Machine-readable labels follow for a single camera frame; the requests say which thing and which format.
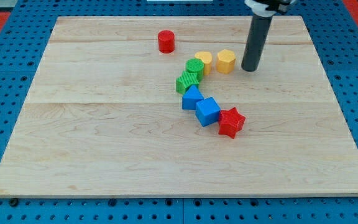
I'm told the yellow hexagon block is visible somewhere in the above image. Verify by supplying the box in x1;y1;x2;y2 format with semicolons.
216;49;236;74

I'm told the wooden board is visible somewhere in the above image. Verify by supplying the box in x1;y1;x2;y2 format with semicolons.
0;16;358;198

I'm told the yellow heart block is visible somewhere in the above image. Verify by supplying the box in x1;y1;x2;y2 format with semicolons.
195;51;213;75

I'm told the green star block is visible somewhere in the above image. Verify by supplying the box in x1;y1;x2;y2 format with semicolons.
175;71;200;95

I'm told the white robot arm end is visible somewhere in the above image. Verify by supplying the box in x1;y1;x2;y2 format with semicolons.
244;0;298;17

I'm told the blue triangle block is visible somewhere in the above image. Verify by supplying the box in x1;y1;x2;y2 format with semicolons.
181;85;204;110

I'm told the red star block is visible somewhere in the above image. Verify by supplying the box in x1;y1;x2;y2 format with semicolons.
218;107;246;139

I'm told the green cylinder block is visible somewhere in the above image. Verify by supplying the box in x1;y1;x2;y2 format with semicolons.
185;58;204;82

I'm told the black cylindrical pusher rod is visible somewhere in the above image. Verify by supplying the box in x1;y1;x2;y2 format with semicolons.
241;14;272;72

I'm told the blue cube block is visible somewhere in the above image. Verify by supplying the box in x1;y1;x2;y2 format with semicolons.
195;97;221;126

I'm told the red cylinder block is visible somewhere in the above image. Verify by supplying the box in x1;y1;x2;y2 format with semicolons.
157;30;175;54

